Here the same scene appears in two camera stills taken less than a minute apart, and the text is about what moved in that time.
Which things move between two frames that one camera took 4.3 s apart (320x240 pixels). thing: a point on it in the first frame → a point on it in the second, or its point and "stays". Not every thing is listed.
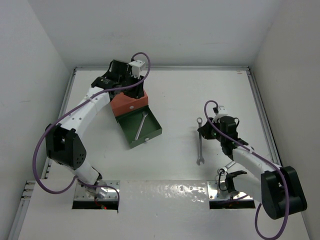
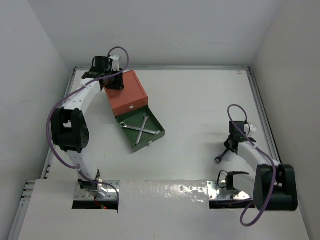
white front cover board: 147,210 stays
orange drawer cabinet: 122,103 stays
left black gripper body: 128,79 → 113,82
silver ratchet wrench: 222,170 → 218,159
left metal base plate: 80,193 stays
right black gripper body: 210,133 → 226,143
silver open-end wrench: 200,158 → 123,125
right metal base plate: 217,191 stays
